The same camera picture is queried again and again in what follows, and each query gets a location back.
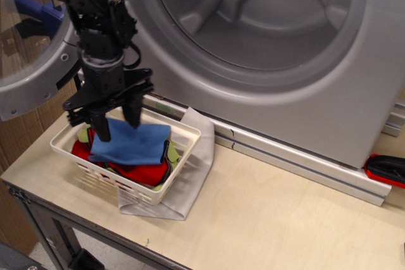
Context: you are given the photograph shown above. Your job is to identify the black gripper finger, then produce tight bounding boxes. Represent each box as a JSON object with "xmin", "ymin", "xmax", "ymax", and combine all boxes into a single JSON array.
[
  {"xmin": 121, "ymin": 94, "xmax": 143, "ymax": 128},
  {"xmin": 89, "ymin": 110, "xmax": 111, "ymax": 142}
]

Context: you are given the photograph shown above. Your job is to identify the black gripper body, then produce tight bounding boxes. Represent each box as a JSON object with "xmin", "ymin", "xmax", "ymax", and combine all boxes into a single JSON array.
[{"xmin": 63, "ymin": 56, "xmax": 153, "ymax": 126}]

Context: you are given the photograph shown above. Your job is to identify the blue cloth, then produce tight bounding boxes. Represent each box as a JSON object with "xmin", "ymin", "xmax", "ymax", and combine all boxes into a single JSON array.
[{"xmin": 89, "ymin": 118, "xmax": 171, "ymax": 165}]

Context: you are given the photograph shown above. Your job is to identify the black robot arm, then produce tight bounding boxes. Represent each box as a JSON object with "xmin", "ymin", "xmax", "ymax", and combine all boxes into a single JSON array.
[{"xmin": 56, "ymin": 0, "xmax": 153, "ymax": 142}]

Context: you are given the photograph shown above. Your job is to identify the white plastic laundry basket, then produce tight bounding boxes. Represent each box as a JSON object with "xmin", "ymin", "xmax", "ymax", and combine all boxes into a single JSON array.
[{"xmin": 50, "ymin": 109, "xmax": 201, "ymax": 205}]

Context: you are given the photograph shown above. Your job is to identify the round transparent machine door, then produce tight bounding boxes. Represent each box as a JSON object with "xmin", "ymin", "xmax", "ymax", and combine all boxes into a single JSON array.
[{"xmin": 1, "ymin": 10, "xmax": 78, "ymax": 121}]

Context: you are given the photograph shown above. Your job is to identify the grey toy washing machine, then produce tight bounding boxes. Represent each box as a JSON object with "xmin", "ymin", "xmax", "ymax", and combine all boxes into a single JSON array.
[{"xmin": 125, "ymin": 0, "xmax": 404, "ymax": 167}]

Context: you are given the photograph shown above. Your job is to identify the red little tikes garment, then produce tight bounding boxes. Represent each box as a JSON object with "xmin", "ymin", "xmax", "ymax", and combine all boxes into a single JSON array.
[{"xmin": 71, "ymin": 127, "xmax": 171, "ymax": 187}]

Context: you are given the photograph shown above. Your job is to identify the grey folded cloth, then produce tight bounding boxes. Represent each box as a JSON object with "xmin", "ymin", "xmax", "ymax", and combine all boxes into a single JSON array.
[{"xmin": 117, "ymin": 107, "xmax": 215, "ymax": 221}]

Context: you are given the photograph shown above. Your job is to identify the red and black tool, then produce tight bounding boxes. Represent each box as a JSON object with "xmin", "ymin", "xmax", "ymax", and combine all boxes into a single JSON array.
[{"xmin": 364, "ymin": 154, "xmax": 404, "ymax": 188}]

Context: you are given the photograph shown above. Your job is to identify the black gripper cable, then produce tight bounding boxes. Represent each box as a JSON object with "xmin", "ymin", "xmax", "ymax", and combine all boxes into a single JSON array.
[{"xmin": 122, "ymin": 42, "xmax": 142, "ymax": 70}]

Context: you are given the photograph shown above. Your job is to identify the metal table frame leg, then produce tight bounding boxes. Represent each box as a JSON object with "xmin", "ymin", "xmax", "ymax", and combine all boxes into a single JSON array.
[{"xmin": 6, "ymin": 184, "xmax": 105, "ymax": 270}]

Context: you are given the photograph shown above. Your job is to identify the aluminium extrusion rail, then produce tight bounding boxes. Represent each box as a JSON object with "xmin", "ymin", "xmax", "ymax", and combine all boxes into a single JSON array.
[{"xmin": 77, "ymin": 69, "xmax": 405, "ymax": 207}]

